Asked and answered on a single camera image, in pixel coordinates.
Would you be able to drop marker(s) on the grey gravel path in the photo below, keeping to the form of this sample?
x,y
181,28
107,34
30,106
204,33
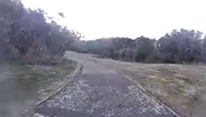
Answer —
x,y
101,94

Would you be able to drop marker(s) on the pale path edging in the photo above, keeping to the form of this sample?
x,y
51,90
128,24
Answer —
x,y
61,86
156,100

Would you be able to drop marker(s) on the row of trees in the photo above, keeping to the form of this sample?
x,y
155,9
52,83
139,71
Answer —
x,y
165,47

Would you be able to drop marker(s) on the grass verge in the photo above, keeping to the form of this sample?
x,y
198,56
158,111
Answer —
x,y
36,76

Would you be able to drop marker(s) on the dry grass field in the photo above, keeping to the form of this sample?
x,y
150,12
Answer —
x,y
170,80

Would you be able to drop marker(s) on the wood of dark trees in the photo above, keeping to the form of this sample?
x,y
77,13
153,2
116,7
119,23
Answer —
x,y
25,34

